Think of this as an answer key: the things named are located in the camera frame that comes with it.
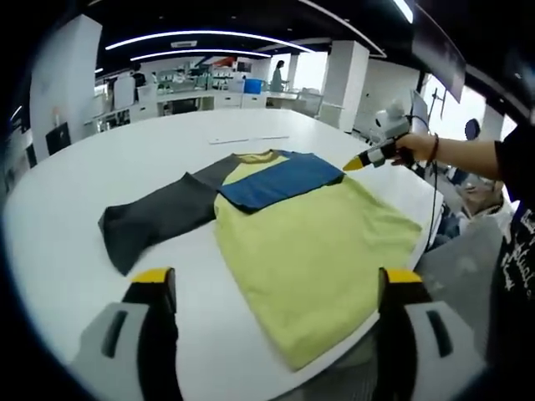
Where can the long ceiling light strip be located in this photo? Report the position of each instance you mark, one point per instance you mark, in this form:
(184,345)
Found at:
(209,35)

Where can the black chair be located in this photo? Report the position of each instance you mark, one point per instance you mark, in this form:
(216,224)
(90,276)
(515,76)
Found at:
(57,140)

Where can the person's black printed shirt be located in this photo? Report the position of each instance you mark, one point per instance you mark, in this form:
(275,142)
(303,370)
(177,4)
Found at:
(516,271)

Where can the dark hanging panel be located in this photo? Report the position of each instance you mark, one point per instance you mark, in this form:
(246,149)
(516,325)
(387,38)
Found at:
(441,46)

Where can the person's right hand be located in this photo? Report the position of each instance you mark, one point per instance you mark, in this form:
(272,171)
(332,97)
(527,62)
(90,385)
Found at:
(418,148)

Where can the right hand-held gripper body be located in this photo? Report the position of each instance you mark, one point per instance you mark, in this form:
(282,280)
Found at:
(395,121)

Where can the white square pillar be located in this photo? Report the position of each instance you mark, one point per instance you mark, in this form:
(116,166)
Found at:
(62,83)
(344,83)

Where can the clear plastic bag of clothes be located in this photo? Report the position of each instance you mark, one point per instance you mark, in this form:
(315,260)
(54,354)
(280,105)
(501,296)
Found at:
(485,200)

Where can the blue storage bin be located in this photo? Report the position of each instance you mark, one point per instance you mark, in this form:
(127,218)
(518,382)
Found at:
(253,86)

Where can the white workbench cabinets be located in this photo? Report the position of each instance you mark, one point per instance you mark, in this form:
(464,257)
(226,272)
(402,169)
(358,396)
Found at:
(179,106)

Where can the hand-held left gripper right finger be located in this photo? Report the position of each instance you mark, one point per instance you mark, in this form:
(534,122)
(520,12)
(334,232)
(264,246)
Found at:
(422,359)

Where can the short ceiling light strip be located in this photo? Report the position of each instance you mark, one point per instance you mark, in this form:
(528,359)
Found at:
(209,53)

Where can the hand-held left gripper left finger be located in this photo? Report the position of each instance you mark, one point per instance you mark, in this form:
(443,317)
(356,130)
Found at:
(125,359)

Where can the yellow garment with grey and blue sleeves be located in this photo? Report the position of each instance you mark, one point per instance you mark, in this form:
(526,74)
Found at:
(313,242)

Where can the white mesh office chair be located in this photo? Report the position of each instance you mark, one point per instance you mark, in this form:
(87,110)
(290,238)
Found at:
(311,102)

